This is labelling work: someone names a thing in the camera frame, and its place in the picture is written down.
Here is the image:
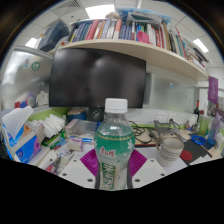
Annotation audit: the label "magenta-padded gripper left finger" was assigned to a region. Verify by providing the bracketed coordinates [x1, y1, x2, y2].
[58, 148, 101, 190]

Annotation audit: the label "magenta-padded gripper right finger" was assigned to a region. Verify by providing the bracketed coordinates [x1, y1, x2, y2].
[126, 148, 168, 190]

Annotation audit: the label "green-labelled clear drink bottle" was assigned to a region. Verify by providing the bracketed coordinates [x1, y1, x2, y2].
[93, 97, 137, 192]

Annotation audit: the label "purple plastic water bottle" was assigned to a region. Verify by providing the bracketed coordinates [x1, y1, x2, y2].
[207, 113, 222, 146]

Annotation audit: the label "white paper sheet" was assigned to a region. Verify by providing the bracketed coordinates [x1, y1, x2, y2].
[131, 144, 189, 174]

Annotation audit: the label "flat round red coaster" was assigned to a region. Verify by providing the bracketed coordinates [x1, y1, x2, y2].
[179, 149, 194, 163]

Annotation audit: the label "grey metal stand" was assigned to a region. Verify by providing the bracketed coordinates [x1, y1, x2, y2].
[148, 118, 184, 146]

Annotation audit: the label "clear plastic box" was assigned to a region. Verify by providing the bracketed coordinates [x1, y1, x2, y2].
[64, 118, 99, 139]

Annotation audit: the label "stack of white napkins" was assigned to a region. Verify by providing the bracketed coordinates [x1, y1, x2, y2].
[41, 113, 67, 138]

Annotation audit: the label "black desk mat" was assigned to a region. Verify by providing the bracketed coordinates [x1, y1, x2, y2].
[179, 139, 213, 166]

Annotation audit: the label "blue tissue box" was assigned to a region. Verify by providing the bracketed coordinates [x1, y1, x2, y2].
[1, 105, 43, 164]

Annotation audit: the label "blue round tin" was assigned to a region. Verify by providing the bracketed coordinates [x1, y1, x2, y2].
[66, 108, 88, 124]

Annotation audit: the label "white ceramic jar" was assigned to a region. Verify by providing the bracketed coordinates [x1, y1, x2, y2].
[188, 113, 199, 128]

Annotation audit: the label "black computer monitor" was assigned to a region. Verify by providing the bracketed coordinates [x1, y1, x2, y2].
[48, 48, 148, 123]

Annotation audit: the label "navy blue box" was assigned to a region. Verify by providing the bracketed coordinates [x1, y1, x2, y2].
[37, 20, 70, 53]

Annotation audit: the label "ceiling lights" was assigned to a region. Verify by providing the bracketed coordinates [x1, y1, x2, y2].
[24, 3, 210, 54]

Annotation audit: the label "black tangled cables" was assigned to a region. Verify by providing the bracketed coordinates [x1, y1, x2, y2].
[129, 120, 148, 144]

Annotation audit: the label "white wall socket strip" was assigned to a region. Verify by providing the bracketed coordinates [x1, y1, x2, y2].
[154, 110, 191, 126]

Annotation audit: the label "coiled blue cable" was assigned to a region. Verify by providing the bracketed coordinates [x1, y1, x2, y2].
[190, 133, 208, 147]

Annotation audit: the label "colourful wall poster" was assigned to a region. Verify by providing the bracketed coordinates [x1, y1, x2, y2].
[206, 99, 224, 121]

